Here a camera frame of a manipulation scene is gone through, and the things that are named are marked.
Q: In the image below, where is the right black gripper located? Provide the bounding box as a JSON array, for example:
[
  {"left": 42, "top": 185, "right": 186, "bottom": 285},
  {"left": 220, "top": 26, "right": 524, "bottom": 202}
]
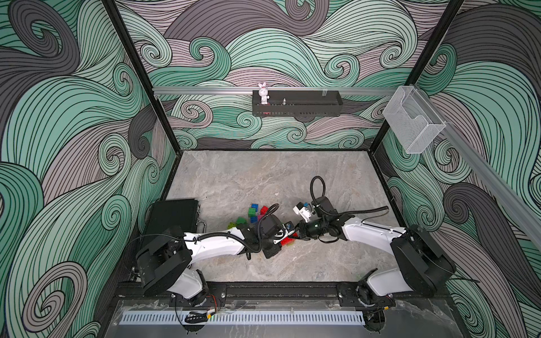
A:
[{"left": 290, "top": 219, "right": 328, "bottom": 239}]

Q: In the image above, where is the long red lego brick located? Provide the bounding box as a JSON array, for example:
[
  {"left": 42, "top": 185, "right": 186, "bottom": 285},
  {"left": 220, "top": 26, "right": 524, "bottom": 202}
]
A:
[{"left": 280, "top": 234, "right": 297, "bottom": 246}]

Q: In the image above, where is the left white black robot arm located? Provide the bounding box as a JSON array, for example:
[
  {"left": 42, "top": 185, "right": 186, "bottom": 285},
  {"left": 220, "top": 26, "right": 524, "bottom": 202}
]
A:
[{"left": 135, "top": 214, "right": 294, "bottom": 300}]

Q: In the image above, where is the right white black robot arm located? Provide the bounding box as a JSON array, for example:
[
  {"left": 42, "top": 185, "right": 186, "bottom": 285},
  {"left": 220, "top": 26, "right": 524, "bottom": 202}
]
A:
[{"left": 291, "top": 197, "right": 456, "bottom": 306}]

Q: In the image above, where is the black box on table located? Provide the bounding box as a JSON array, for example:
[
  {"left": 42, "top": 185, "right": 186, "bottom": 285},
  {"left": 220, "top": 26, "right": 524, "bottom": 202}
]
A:
[{"left": 143, "top": 199, "right": 199, "bottom": 235}]

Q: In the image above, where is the white pink bunny figurine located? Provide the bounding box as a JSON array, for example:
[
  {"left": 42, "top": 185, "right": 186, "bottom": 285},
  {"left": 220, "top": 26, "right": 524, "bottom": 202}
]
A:
[{"left": 258, "top": 83, "right": 270, "bottom": 105}]

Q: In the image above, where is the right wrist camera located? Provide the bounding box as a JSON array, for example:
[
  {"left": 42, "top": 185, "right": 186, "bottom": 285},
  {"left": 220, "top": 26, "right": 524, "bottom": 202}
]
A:
[{"left": 293, "top": 202, "right": 313, "bottom": 223}]

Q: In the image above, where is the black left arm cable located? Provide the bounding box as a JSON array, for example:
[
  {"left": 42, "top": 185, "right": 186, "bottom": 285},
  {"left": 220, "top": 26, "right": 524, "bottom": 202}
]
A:
[{"left": 198, "top": 203, "right": 280, "bottom": 259}]

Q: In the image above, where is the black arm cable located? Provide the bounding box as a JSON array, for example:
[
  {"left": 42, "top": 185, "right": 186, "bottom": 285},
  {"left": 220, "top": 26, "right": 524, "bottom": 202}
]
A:
[
  {"left": 309, "top": 175, "right": 390, "bottom": 218},
  {"left": 198, "top": 203, "right": 280, "bottom": 259}
]

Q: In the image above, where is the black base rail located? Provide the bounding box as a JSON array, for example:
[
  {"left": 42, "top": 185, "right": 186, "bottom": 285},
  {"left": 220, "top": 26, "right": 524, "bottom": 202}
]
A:
[{"left": 111, "top": 282, "right": 452, "bottom": 309}]

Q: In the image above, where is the white slotted cable duct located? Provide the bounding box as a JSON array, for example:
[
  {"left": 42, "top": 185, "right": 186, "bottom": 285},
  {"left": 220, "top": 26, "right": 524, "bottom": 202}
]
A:
[{"left": 118, "top": 310, "right": 365, "bottom": 326}]

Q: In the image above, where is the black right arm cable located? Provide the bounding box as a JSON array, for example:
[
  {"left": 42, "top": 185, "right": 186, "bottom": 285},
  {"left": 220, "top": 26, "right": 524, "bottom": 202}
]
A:
[{"left": 309, "top": 175, "right": 390, "bottom": 218}]

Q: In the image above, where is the black wall shelf tray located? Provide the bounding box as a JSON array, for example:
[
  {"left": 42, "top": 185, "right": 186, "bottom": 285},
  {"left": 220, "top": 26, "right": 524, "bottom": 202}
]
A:
[{"left": 252, "top": 90, "right": 344, "bottom": 118}]

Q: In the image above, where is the clear plastic wall bin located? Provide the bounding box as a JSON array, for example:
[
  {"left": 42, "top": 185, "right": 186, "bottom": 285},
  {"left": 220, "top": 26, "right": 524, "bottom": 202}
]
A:
[{"left": 383, "top": 85, "right": 446, "bottom": 154}]

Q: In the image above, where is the aluminium rail right wall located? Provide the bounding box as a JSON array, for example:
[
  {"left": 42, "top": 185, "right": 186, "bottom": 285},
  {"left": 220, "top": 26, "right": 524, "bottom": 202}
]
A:
[{"left": 419, "top": 90, "right": 540, "bottom": 248}]

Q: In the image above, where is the aluminium rail wall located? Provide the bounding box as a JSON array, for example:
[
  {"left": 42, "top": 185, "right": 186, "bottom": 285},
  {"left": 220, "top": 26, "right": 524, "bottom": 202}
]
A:
[
  {"left": 152, "top": 86, "right": 398, "bottom": 97},
  {"left": 419, "top": 90, "right": 540, "bottom": 248}
]

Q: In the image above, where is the aluminium rail back wall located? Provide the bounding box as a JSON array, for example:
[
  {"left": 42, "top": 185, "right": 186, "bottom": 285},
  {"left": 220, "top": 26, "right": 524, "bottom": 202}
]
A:
[{"left": 152, "top": 86, "right": 398, "bottom": 97}]

